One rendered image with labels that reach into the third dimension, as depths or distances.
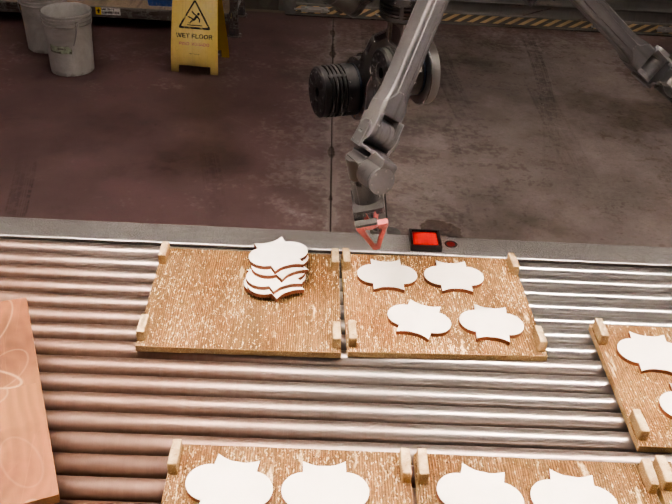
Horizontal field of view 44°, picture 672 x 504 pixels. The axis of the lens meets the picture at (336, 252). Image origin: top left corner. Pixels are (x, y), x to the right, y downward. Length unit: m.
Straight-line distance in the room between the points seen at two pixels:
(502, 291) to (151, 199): 2.41
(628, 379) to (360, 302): 0.57
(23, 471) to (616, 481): 0.97
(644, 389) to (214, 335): 0.86
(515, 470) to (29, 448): 0.80
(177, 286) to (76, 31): 3.56
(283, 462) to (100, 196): 2.76
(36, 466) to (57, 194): 2.85
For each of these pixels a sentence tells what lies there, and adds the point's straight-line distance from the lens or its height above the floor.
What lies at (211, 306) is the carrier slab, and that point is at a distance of 1.80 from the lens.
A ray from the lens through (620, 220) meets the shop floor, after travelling 4.23.
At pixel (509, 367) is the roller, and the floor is 0.91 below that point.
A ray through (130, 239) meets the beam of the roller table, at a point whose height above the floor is 0.92.
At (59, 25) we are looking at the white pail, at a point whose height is 0.32.
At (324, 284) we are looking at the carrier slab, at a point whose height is 0.94.
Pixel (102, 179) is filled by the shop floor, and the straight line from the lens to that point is 4.22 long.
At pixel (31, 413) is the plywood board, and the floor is 1.04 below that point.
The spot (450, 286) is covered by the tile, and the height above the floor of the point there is 0.95.
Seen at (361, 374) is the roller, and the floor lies 0.92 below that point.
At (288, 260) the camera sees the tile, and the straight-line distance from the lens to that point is 1.84.
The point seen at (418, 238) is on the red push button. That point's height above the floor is 0.93.
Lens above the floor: 2.04
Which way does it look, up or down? 34 degrees down
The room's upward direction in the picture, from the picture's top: 4 degrees clockwise
